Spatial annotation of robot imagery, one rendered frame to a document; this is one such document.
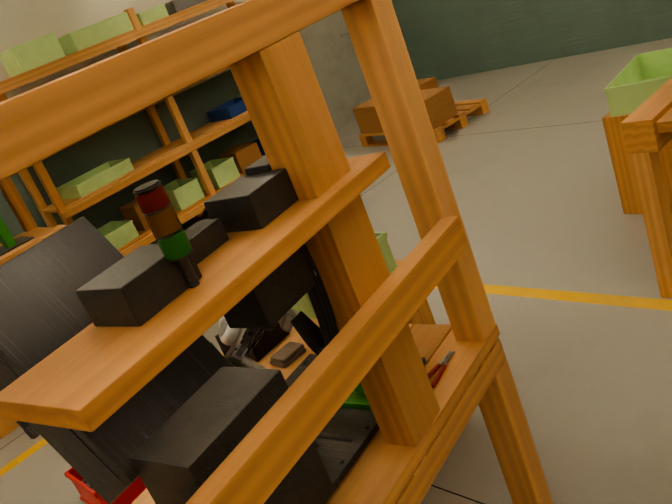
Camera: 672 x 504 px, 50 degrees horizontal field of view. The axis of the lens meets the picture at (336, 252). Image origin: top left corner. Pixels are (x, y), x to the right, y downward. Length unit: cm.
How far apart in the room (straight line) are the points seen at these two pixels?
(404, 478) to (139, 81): 105
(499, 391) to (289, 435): 96
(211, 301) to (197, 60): 42
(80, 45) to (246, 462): 620
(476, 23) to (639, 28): 204
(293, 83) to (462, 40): 844
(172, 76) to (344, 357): 62
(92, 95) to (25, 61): 584
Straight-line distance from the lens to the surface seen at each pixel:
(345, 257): 155
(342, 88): 961
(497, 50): 964
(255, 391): 152
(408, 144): 186
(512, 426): 226
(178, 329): 117
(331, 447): 187
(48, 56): 707
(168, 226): 124
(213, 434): 146
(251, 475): 129
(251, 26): 144
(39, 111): 111
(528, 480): 239
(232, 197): 145
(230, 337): 209
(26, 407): 120
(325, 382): 142
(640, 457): 295
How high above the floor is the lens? 196
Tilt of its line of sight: 21 degrees down
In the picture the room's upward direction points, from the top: 22 degrees counter-clockwise
